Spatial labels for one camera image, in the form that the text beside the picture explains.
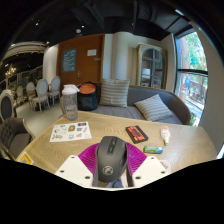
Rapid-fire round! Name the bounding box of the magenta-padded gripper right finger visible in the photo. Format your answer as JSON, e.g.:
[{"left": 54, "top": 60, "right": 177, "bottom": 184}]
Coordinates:
[{"left": 125, "top": 142, "right": 170, "bottom": 188}]

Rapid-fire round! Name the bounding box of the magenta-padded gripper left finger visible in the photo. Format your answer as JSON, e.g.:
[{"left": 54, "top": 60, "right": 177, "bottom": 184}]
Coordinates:
[{"left": 54, "top": 142, "right": 100, "bottom": 188}]

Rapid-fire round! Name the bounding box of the dark grey computer mouse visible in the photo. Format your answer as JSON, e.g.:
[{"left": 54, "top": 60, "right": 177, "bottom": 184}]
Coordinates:
[{"left": 94, "top": 135, "right": 129, "bottom": 184}]

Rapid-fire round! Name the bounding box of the small green box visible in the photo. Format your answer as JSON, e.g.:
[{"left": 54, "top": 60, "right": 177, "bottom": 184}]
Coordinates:
[{"left": 143, "top": 144, "right": 164, "bottom": 155}]

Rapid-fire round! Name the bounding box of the black box with red print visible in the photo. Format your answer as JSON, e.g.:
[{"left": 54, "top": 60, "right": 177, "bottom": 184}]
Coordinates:
[{"left": 125, "top": 124, "right": 150, "bottom": 145}]

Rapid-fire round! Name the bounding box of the white sticker sheet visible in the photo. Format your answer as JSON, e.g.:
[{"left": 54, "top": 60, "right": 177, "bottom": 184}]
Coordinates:
[{"left": 49, "top": 120, "right": 93, "bottom": 143}]

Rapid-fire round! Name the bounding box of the small white tube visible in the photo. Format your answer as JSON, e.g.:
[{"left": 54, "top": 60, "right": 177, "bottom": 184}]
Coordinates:
[{"left": 160, "top": 124, "right": 171, "bottom": 146}]

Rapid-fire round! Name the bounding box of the yellow square sticker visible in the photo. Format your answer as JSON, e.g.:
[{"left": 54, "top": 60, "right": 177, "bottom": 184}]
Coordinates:
[{"left": 16, "top": 150, "right": 35, "bottom": 166}]

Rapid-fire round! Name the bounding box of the wide striped pillow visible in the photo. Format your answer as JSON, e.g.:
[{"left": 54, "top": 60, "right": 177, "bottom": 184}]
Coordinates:
[{"left": 133, "top": 93, "right": 174, "bottom": 122}]

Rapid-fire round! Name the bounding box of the clear white-lidded shaker bottle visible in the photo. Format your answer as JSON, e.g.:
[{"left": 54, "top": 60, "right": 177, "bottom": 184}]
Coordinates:
[{"left": 61, "top": 83, "right": 80, "bottom": 121}]

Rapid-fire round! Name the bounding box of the dark grey tufted armchair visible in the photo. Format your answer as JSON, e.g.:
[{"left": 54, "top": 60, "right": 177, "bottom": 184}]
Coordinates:
[{"left": 0, "top": 117, "right": 36, "bottom": 160}]

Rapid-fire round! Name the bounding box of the black and orange backpack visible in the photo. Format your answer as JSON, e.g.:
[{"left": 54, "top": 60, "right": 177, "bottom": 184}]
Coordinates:
[{"left": 76, "top": 81, "right": 100, "bottom": 112}]

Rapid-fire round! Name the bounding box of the grey curved sofa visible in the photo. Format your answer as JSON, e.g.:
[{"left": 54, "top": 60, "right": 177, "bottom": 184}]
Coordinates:
[{"left": 59, "top": 83, "right": 192, "bottom": 126}]

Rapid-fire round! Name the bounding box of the group of white chairs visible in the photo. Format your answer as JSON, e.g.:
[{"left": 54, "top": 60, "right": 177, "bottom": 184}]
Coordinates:
[{"left": 13, "top": 75, "right": 62, "bottom": 113}]

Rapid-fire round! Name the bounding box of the square striped pillow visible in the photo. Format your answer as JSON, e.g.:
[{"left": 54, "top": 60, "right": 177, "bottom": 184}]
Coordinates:
[{"left": 98, "top": 78, "right": 131, "bottom": 108}]

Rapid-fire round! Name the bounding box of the oval-backed dark chair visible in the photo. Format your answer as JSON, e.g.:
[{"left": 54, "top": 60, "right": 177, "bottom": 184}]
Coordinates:
[{"left": 0, "top": 89, "right": 18, "bottom": 124}]

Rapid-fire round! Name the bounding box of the arched white display cabinet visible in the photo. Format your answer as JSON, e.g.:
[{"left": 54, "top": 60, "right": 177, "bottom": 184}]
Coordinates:
[{"left": 135, "top": 42, "right": 168, "bottom": 90}]

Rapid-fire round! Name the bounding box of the brown wooden door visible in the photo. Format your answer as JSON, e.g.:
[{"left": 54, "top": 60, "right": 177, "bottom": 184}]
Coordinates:
[{"left": 56, "top": 33, "right": 106, "bottom": 88}]

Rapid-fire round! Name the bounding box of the blue poster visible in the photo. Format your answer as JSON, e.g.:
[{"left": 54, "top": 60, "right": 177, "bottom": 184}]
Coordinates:
[{"left": 62, "top": 48, "right": 77, "bottom": 73}]

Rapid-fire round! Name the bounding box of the large black-framed window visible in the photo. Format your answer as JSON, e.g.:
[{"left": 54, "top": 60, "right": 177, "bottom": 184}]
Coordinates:
[{"left": 173, "top": 28, "right": 209, "bottom": 127}]

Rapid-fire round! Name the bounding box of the white paper sign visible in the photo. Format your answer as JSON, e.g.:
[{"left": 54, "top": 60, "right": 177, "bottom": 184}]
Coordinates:
[{"left": 86, "top": 48, "right": 98, "bottom": 57}]

